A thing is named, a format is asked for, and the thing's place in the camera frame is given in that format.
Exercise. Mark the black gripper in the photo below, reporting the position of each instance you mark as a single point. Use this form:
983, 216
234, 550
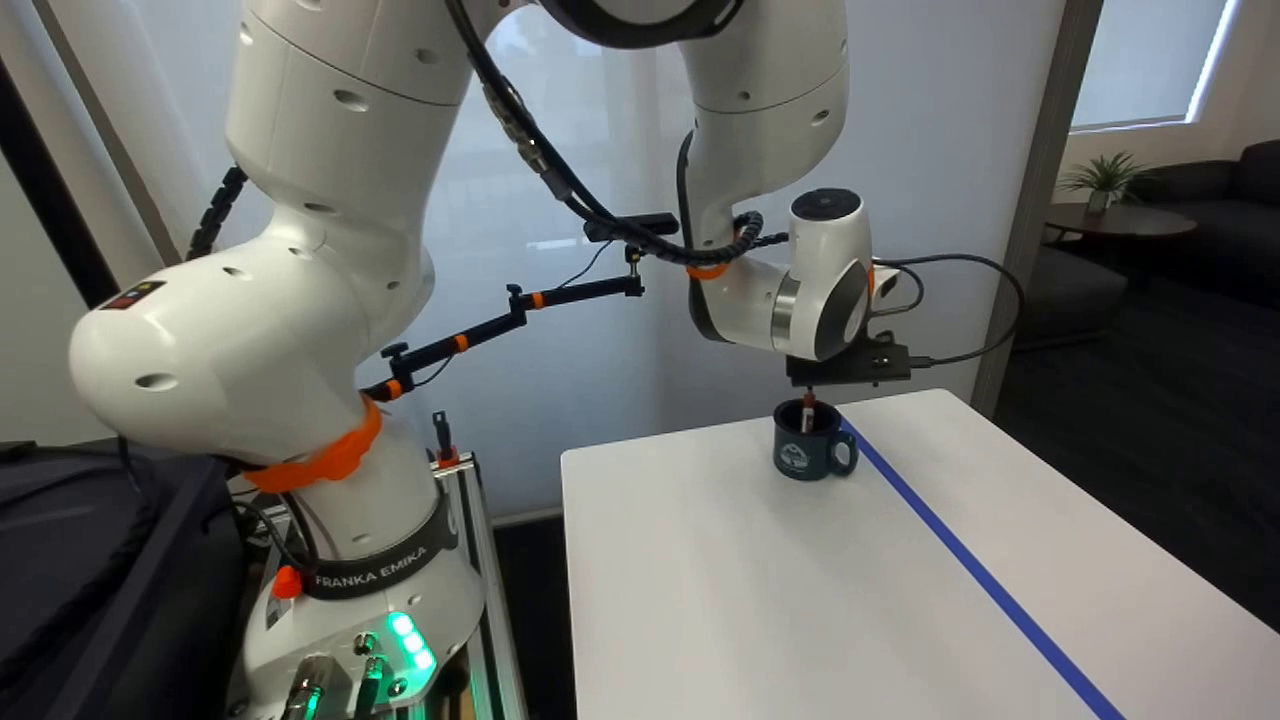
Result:
865, 363

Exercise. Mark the red white marker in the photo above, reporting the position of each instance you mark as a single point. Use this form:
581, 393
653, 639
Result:
811, 412

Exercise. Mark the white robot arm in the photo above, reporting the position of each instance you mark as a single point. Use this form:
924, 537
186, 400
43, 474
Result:
340, 114

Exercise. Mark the dark blue mug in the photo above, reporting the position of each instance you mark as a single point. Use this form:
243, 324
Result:
831, 451

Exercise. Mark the round dark side table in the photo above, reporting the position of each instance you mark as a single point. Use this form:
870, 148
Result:
1120, 222

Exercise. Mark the potted green plant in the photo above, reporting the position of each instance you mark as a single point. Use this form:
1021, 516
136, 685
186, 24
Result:
1103, 183

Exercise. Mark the blue tape strip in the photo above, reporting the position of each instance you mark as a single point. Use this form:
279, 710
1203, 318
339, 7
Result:
1036, 639

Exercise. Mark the dark sofa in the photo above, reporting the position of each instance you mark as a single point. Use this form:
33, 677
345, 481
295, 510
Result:
1237, 222

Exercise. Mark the black bag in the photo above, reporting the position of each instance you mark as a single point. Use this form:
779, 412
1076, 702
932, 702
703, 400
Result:
123, 584

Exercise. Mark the black articulated camera mount arm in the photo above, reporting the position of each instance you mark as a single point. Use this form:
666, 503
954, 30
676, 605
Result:
514, 318

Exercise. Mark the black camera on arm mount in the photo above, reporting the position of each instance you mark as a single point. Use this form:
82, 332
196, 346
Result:
631, 227

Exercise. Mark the metal robot stand frame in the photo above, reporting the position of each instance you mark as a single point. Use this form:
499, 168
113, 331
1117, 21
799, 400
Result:
488, 670

